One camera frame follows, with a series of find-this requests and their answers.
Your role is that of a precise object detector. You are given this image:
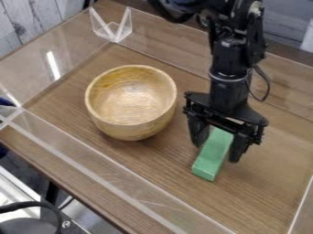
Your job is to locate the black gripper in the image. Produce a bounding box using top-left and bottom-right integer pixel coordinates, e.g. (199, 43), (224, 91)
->
(184, 71), (269, 163)

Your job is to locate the green rectangular block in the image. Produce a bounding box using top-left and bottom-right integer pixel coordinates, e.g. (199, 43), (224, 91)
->
(193, 128), (235, 182)

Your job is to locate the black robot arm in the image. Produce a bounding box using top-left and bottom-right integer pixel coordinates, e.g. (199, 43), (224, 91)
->
(148, 0), (269, 163)

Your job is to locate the brown wooden bowl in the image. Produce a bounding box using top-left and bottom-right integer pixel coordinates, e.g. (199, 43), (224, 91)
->
(85, 65), (179, 141)

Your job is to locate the black table leg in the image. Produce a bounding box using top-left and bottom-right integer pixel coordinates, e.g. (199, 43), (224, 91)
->
(46, 182), (61, 205)

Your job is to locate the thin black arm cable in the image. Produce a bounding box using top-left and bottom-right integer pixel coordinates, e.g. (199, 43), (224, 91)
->
(247, 63), (272, 102)

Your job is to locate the clear acrylic enclosure wall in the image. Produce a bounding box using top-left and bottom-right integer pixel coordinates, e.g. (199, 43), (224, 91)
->
(0, 1), (313, 234)

